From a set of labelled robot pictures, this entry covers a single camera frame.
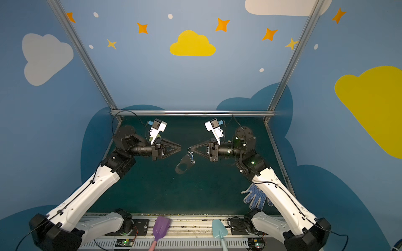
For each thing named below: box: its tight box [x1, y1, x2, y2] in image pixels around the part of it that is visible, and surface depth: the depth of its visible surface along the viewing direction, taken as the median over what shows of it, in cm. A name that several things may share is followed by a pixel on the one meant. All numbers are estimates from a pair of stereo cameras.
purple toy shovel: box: [148, 215, 171, 251], surface depth 75 cm
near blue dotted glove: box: [240, 183, 274, 212], surface depth 86 cm
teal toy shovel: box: [211, 219, 229, 251], surface depth 75 cm
